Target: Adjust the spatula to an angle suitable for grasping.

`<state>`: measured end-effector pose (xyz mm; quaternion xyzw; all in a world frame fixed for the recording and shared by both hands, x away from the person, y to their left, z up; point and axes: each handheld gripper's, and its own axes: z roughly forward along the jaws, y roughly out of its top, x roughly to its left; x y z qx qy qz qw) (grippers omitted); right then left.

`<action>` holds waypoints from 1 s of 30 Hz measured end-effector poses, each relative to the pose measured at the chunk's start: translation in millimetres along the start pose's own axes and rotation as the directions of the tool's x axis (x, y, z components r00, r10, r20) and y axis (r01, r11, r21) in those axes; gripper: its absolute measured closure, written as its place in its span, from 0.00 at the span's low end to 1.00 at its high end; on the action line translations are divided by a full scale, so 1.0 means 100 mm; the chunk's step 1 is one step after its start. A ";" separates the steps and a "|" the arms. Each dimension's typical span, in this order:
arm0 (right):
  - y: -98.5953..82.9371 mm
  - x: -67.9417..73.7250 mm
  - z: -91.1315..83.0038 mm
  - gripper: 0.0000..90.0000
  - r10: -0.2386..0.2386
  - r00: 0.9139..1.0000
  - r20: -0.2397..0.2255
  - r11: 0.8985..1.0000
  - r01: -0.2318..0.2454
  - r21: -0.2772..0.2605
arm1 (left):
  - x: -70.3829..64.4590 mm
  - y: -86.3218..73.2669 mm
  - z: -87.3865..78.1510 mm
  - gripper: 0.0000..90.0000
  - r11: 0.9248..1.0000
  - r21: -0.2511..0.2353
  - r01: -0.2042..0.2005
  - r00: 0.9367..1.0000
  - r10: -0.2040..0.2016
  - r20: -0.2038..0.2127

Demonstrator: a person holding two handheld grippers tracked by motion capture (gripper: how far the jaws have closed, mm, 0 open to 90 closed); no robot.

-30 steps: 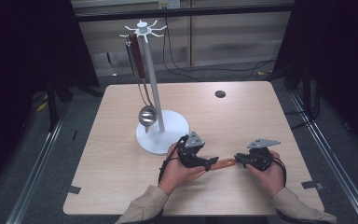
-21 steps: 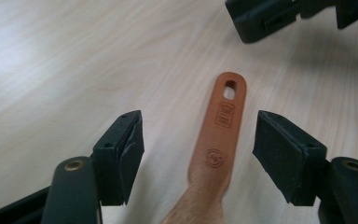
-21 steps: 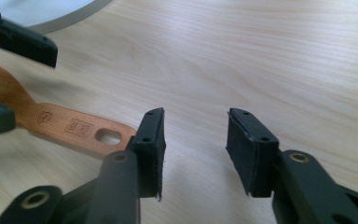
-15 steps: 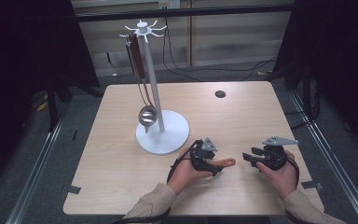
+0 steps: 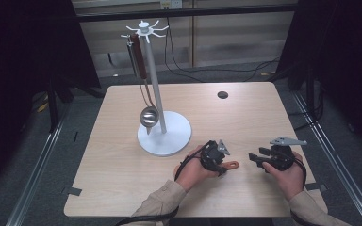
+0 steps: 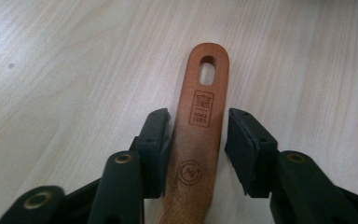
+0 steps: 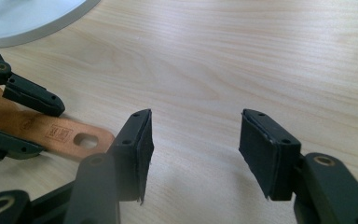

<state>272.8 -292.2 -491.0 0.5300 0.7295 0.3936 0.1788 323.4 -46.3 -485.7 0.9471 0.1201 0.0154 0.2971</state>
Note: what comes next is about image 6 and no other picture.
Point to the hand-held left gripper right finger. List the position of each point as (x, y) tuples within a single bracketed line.
[(251, 155)]

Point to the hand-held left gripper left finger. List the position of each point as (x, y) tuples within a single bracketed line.
[(150, 155)]

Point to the orange round object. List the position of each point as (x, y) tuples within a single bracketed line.
[(195, 149)]

